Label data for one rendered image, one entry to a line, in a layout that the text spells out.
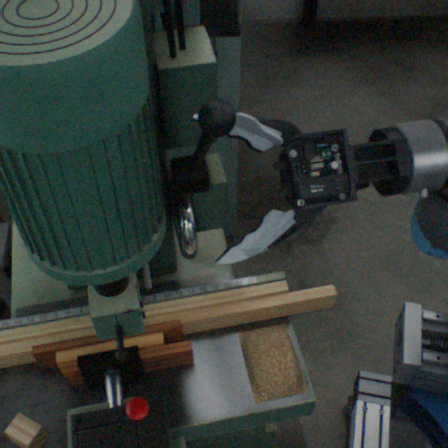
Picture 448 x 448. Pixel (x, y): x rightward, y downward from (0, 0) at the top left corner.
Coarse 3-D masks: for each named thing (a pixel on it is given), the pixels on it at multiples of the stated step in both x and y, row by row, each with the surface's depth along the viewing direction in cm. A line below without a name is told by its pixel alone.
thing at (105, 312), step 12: (132, 276) 85; (132, 288) 84; (96, 300) 83; (108, 300) 83; (120, 300) 83; (132, 300) 83; (96, 312) 82; (108, 312) 82; (120, 312) 82; (132, 312) 82; (144, 312) 87; (96, 324) 83; (108, 324) 83; (120, 324) 84; (132, 324) 85; (108, 336) 86
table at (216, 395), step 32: (288, 320) 100; (224, 352) 96; (0, 384) 93; (32, 384) 93; (64, 384) 93; (128, 384) 93; (160, 384) 93; (192, 384) 93; (224, 384) 93; (0, 416) 89; (32, 416) 89; (64, 416) 90; (192, 416) 90; (224, 416) 90; (256, 416) 91; (288, 416) 94
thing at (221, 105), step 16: (208, 112) 52; (224, 112) 52; (208, 128) 52; (224, 128) 52; (208, 144) 62; (176, 160) 89; (192, 160) 76; (176, 176) 88; (192, 176) 87; (176, 192) 90; (192, 192) 90
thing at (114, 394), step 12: (132, 348) 86; (84, 360) 85; (96, 360) 85; (108, 360) 86; (132, 360) 87; (84, 372) 87; (96, 372) 88; (108, 372) 87; (120, 372) 88; (132, 372) 90; (144, 372) 92; (96, 384) 91; (108, 384) 86; (120, 384) 87; (108, 396) 85; (120, 396) 85
